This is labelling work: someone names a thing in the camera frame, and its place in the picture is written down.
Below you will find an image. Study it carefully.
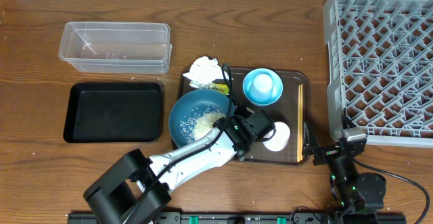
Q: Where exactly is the pale pink cup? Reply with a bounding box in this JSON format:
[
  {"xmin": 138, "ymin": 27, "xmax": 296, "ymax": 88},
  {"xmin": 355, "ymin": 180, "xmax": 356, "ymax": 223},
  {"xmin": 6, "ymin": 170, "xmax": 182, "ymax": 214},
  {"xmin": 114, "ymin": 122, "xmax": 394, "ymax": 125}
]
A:
[{"xmin": 262, "ymin": 122, "xmax": 290, "ymax": 152}]

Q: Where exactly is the light blue cup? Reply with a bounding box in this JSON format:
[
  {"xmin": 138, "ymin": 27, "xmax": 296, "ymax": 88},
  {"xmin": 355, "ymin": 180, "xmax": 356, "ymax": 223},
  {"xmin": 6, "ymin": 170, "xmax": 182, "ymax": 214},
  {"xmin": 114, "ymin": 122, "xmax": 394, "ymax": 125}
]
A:
[{"xmin": 249, "ymin": 73, "xmax": 273, "ymax": 104}]

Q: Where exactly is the pile of white rice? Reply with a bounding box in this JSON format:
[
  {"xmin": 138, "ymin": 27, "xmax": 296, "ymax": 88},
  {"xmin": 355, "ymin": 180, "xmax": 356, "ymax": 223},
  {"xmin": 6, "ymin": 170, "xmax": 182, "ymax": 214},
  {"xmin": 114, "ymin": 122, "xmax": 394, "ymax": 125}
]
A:
[{"xmin": 179, "ymin": 110, "xmax": 225, "ymax": 143}]

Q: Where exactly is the dark blue bowl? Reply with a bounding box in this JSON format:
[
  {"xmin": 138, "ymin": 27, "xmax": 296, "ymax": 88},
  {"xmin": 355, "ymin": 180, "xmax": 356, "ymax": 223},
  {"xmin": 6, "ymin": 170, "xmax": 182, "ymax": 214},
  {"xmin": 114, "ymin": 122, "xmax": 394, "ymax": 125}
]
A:
[{"xmin": 168, "ymin": 89, "xmax": 235, "ymax": 148}]

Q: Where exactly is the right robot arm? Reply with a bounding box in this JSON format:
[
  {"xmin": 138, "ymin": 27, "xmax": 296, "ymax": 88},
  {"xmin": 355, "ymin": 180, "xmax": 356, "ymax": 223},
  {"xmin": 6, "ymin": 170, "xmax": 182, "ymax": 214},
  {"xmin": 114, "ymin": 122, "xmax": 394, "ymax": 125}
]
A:
[{"xmin": 303, "ymin": 123, "xmax": 386, "ymax": 223}]

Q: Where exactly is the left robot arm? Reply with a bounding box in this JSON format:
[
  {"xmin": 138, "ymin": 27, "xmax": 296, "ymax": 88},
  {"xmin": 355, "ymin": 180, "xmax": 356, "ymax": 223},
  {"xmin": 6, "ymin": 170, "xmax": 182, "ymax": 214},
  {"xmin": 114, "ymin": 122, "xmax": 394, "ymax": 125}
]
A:
[{"xmin": 83, "ymin": 110, "xmax": 276, "ymax": 223}]

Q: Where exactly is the grey dishwasher rack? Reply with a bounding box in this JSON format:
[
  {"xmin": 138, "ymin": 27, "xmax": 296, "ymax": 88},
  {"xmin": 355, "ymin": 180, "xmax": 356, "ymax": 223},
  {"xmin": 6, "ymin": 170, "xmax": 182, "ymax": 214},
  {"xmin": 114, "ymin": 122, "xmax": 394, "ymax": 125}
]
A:
[{"xmin": 323, "ymin": 0, "xmax": 432, "ymax": 148}]

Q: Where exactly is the dark brown serving tray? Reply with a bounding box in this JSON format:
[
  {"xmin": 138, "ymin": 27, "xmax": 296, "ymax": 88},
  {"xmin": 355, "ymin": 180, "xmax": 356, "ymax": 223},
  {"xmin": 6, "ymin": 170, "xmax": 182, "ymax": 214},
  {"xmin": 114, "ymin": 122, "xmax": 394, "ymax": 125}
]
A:
[{"xmin": 170, "ymin": 66, "xmax": 311, "ymax": 166}]

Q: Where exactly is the wooden chopstick outer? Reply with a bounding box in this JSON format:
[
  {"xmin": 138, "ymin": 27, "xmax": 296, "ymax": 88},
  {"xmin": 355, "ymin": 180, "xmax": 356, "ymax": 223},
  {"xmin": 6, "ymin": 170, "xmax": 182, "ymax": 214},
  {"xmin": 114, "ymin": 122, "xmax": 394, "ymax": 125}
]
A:
[{"xmin": 298, "ymin": 84, "xmax": 304, "ymax": 162}]

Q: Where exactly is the wooden chopstick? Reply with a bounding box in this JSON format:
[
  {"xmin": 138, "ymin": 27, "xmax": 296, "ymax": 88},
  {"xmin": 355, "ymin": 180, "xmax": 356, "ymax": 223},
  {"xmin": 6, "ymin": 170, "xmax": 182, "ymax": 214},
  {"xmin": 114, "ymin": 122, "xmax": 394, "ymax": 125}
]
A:
[
  {"xmin": 298, "ymin": 84, "xmax": 304, "ymax": 162},
  {"xmin": 297, "ymin": 85, "xmax": 300, "ymax": 162}
]

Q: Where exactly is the yellow green wrapper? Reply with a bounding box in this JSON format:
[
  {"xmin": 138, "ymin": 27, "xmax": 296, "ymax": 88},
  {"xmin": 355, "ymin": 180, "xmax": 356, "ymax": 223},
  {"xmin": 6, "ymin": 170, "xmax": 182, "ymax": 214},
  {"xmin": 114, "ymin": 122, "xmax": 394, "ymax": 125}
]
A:
[{"xmin": 189, "ymin": 81, "xmax": 229, "ymax": 95}]

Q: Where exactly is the light blue small bowl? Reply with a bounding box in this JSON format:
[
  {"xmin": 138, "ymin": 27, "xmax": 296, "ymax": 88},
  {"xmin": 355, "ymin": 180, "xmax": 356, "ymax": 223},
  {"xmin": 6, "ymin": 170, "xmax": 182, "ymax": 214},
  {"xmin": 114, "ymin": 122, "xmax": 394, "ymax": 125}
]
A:
[{"xmin": 242, "ymin": 68, "xmax": 283, "ymax": 107}]

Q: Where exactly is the wooden chopstick inner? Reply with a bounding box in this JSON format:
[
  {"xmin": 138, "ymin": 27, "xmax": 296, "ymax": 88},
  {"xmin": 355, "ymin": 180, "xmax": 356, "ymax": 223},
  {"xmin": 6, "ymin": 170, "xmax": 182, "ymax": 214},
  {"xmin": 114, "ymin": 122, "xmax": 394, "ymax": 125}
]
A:
[{"xmin": 297, "ymin": 85, "xmax": 300, "ymax": 162}]

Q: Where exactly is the crumpled white tissue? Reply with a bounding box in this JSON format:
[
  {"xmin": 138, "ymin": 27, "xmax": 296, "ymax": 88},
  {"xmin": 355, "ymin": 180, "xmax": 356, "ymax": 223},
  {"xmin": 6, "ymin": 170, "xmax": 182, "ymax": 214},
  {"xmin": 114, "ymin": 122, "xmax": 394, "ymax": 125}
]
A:
[{"xmin": 183, "ymin": 56, "xmax": 223, "ymax": 85}]

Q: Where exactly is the black rectangular tray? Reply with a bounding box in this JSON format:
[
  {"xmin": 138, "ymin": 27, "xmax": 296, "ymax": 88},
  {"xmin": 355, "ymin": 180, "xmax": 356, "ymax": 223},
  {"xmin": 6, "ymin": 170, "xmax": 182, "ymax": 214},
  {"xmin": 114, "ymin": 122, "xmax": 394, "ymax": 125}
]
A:
[{"xmin": 63, "ymin": 83, "xmax": 162, "ymax": 143}]

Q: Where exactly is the clear plastic bin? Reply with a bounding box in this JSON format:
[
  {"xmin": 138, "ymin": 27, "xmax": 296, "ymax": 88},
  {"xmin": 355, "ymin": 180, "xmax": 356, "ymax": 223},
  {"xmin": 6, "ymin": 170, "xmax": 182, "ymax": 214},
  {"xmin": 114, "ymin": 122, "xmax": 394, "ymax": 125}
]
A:
[{"xmin": 58, "ymin": 22, "xmax": 172, "ymax": 74}]

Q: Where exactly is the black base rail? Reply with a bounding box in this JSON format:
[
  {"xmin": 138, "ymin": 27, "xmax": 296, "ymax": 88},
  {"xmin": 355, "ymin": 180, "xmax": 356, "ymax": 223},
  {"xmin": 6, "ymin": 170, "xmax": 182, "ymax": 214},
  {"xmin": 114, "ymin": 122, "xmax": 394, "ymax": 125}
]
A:
[{"xmin": 66, "ymin": 210, "xmax": 407, "ymax": 224}]

